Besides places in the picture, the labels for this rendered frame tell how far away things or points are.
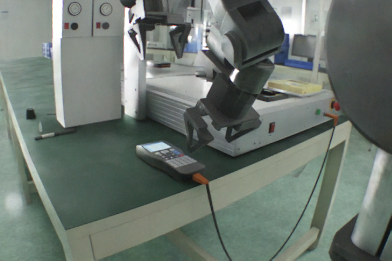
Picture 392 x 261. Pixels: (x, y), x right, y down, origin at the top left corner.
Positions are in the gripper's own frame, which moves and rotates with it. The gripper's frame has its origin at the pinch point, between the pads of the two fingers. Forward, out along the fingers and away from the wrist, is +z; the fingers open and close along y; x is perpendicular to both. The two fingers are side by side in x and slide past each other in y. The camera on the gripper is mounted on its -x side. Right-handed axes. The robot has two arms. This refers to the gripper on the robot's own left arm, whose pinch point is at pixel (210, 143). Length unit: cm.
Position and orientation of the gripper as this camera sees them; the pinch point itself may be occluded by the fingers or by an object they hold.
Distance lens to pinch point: 55.3
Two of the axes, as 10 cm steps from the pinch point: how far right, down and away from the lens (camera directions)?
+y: -7.7, 1.4, -6.2
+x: 5.3, 6.8, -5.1
